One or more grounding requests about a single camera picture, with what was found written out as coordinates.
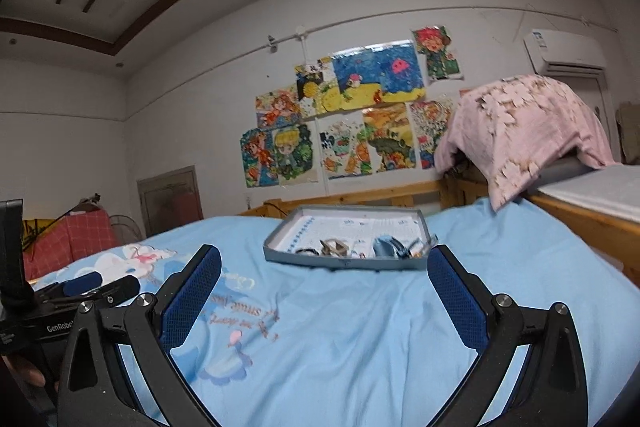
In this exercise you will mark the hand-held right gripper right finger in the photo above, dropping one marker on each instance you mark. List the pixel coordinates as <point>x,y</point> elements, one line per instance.
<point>457,302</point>

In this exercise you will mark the red checked cloth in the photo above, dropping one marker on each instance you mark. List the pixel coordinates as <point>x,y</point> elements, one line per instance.
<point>75,237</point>

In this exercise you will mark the grey box lid tray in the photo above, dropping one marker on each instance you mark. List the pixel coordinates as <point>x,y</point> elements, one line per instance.
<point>300,260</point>

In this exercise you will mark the blue printed blanket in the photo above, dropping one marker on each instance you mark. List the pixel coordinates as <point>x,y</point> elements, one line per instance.
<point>350,332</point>

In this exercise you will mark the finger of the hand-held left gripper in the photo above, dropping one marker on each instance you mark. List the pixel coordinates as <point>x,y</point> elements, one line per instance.
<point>117,289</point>
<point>82,283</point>

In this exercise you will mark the grey wall hatch door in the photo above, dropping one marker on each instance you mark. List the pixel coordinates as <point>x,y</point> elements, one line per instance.
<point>170,202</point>

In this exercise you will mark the yellow bag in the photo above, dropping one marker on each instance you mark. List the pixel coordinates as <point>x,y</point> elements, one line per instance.
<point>31,227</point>

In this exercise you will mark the pink floral blanket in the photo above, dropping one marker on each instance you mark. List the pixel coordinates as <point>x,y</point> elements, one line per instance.
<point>525,127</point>

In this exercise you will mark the wooden bed frame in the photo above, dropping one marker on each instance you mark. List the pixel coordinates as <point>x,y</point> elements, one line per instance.
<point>350,197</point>

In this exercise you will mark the blue grey pouch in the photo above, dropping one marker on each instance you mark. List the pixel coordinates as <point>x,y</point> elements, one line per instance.
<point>387,247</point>

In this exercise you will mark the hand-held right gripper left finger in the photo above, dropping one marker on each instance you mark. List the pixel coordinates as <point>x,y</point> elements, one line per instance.
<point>192,297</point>

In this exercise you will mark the thin black stand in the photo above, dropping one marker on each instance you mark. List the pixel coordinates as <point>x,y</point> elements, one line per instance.
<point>75,206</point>

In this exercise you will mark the white air conditioner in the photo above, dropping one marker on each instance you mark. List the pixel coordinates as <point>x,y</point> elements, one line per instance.
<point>562,49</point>

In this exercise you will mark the person's left hand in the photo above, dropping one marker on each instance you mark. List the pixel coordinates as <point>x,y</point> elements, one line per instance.
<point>22,372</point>

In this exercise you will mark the group of colourful wall drawings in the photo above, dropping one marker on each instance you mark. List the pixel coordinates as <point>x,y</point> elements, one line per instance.
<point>375,72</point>

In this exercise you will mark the white foam mattress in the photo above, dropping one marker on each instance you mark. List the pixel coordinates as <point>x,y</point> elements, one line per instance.
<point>595,194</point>

